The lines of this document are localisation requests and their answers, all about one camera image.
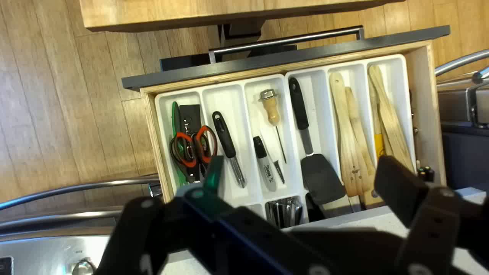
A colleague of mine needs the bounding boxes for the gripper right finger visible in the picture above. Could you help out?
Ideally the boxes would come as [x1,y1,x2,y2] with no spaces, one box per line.
[374,155,489,275]

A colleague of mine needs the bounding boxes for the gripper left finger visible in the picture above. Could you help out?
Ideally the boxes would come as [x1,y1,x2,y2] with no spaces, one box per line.
[95,155,295,275]

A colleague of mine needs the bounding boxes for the orange and black scissors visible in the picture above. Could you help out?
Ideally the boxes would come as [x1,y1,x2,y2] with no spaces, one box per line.
[169,125,218,184]

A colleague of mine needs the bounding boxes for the open wooden drawer grey front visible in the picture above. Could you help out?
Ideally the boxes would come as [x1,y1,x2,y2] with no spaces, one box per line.
[121,25,451,230]

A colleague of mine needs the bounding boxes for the small black bottles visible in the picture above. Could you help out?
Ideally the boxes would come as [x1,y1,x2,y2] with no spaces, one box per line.
[416,165,436,183]

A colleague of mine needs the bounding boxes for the stainless steel appliance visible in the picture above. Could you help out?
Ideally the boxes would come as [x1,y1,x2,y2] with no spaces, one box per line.
[435,49,489,191]

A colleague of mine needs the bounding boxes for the stove knob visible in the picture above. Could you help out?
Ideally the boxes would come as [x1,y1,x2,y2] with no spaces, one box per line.
[70,259,96,275]

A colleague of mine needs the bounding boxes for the heap of wooden utensils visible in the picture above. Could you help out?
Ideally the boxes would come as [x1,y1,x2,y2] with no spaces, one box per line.
[368,64,416,174]

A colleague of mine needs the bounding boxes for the stainless steel stove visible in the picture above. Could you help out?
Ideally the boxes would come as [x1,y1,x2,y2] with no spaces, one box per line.
[0,176,180,275]

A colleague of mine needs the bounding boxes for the narrow wooden spatula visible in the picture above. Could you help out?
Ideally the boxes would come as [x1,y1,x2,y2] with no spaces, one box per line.
[345,87,377,192]

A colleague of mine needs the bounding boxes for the black spatula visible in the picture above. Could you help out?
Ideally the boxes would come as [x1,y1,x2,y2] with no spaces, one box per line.
[288,77,347,205]

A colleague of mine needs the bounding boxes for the wide wooden spatula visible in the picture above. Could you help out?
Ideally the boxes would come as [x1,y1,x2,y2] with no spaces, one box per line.
[329,72,363,197]

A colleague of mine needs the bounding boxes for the black blade sheath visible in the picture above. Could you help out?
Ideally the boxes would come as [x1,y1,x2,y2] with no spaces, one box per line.
[179,104,202,133]

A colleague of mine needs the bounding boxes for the black marker pen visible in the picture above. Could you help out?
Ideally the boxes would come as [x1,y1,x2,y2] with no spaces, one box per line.
[253,136,278,193]

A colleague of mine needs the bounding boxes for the heap of metal cutters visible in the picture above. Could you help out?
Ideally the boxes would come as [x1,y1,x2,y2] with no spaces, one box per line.
[264,196,304,229]

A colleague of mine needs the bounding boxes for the white cutlery tray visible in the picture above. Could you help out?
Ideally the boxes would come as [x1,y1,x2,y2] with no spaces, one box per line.
[155,53,418,229]

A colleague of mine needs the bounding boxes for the yellow handled utensil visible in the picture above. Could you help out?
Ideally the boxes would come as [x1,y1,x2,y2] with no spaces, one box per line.
[374,132,385,161]

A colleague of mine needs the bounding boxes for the silver oven door handle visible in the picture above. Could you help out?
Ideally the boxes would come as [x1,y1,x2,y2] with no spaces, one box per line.
[0,176,162,211]

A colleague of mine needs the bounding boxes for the black handled peeler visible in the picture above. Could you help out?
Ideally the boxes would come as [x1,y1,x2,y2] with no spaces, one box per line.
[212,111,247,189]

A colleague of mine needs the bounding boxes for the green handled tool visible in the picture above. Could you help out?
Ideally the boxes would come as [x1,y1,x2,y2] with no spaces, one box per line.
[171,101,188,186]

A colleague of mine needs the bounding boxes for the silver appliance handle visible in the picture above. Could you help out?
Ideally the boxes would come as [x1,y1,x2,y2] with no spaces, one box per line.
[435,49,489,78]

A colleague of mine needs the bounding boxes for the wooden handled ice pick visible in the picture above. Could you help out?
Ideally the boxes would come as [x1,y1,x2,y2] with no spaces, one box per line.
[259,89,287,165]

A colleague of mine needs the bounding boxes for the silver drawer handle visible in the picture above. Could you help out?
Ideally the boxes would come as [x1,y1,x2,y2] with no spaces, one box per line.
[208,26,364,64]

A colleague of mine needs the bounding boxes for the wooden table black pedestal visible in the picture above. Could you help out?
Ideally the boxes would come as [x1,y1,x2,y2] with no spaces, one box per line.
[79,0,406,71]

